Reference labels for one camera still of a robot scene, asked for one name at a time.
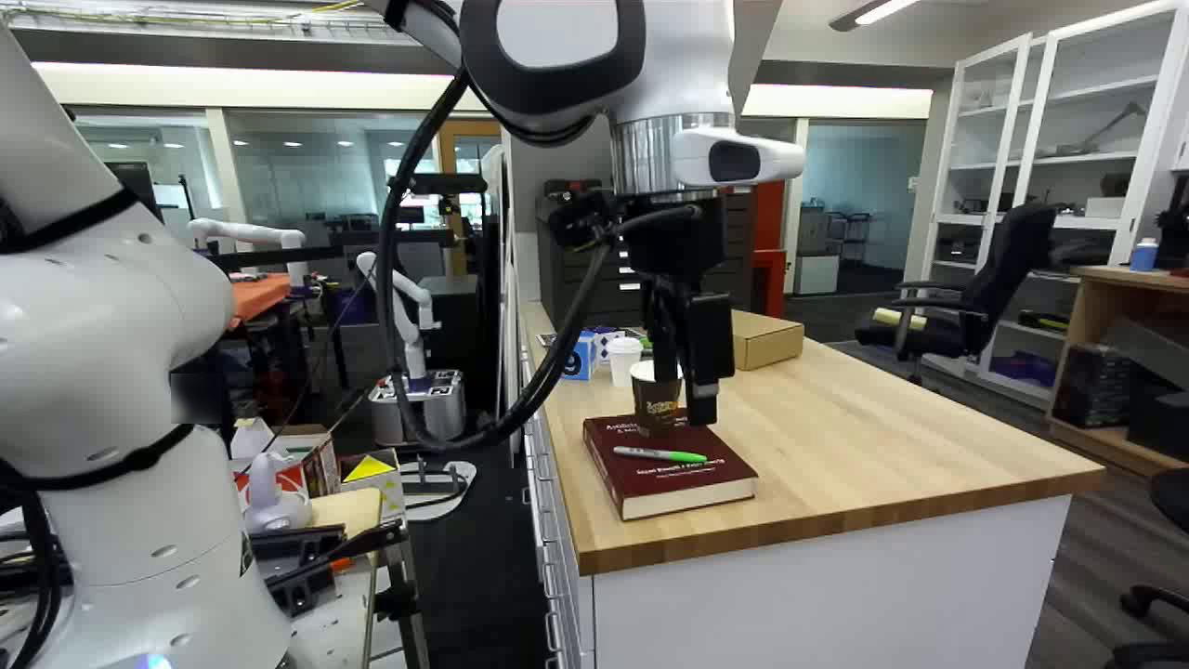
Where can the black bar on stand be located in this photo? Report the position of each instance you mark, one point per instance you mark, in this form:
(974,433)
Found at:
(450,184)

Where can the blue bottle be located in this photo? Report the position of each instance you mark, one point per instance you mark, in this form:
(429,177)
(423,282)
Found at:
(1146,255)

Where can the ceiling light strip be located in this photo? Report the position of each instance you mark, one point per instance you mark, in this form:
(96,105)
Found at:
(873,12)

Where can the red cabinet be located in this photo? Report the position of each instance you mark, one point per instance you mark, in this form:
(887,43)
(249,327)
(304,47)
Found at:
(767,246)

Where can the black mesh office chair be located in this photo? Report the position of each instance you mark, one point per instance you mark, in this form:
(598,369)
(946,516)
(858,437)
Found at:
(990,291)

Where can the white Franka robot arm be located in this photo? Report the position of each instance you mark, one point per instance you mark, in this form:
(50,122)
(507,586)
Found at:
(113,372)

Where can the yellow block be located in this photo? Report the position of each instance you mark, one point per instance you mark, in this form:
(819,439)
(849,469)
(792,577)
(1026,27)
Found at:
(368,473)

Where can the black bar clamp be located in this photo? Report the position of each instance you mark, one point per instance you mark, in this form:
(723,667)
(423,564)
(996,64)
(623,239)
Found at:
(318,557)

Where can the wooden shelf with black cases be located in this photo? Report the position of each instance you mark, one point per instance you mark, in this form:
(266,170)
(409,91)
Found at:
(1121,372)

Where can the green pen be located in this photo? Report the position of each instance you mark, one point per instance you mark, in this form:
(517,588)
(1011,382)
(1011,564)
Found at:
(664,453)

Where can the small white robot arm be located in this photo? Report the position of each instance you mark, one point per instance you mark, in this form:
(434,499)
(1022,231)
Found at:
(415,372)

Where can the white open shelving unit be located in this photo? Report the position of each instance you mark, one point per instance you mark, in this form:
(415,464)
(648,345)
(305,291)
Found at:
(1065,136)

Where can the flat cardboard box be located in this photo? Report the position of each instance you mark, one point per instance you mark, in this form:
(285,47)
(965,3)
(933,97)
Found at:
(769,338)

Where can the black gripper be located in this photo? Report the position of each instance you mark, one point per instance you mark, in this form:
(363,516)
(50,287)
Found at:
(674,242)

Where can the white drawer cabinet under table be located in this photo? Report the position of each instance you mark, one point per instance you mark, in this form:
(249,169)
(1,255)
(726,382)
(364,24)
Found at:
(842,597)

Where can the maroon hardcover book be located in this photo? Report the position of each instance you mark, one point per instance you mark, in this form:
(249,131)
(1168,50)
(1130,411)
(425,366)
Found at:
(674,477)

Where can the blue number cube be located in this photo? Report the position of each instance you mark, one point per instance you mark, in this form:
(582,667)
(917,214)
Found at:
(582,356)

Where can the orange cloth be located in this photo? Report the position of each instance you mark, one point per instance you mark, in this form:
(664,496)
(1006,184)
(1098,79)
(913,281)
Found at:
(263,297)

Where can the white spray bottle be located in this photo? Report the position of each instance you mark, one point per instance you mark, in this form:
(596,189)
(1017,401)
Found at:
(266,489)

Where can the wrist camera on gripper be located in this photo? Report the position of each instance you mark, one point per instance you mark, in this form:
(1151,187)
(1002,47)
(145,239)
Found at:
(745,158)

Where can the black swivel chair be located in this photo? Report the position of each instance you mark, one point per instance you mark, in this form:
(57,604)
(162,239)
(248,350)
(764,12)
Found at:
(1156,582)

